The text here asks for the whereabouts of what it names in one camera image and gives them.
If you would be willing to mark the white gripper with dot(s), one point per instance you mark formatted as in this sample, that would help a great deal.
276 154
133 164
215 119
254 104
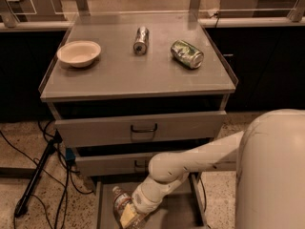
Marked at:
142 201

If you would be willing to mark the clear plastic water bottle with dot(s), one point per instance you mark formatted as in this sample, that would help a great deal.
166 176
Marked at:
121 197

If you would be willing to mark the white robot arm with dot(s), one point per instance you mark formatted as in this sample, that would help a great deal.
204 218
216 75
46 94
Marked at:
269 158

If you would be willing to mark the bottom grey drawer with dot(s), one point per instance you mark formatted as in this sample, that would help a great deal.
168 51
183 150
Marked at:
182 209

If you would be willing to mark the grey drawer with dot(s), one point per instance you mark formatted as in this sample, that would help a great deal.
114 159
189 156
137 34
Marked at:
111 162
90 132
182 209

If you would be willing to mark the middle grey drawer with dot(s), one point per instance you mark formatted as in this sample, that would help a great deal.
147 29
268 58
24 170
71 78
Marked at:
111 162

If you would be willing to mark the top grey drawer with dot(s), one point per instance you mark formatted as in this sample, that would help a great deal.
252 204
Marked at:
90 132

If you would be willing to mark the grey drawer cabinet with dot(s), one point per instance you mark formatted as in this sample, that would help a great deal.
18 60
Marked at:
122 83

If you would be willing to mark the blue power box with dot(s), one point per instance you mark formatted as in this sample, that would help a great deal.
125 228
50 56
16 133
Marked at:
69 155

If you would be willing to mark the black stand leg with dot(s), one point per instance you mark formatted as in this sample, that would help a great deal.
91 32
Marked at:
21 206

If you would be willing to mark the white paper bowl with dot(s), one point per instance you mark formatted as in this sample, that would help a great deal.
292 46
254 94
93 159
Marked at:
79 54

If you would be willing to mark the green soda can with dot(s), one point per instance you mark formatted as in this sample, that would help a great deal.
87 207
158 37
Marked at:
187 54

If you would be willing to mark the silver slim can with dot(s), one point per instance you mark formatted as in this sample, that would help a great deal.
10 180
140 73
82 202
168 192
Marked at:
141 42

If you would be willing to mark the clear acrylic guard panel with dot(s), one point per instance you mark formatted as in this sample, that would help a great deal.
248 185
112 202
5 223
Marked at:
209 14

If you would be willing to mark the grey background desk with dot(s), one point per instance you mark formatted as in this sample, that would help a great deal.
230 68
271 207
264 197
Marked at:
255 8

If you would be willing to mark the black middle drawer handle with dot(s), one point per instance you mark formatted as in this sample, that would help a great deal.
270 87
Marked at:
141 165

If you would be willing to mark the black drawer handle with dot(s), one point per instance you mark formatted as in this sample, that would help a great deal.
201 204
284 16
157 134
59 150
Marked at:
141 165
142 130

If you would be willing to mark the black top drawer handle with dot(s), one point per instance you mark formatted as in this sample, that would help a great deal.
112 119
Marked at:
142 130

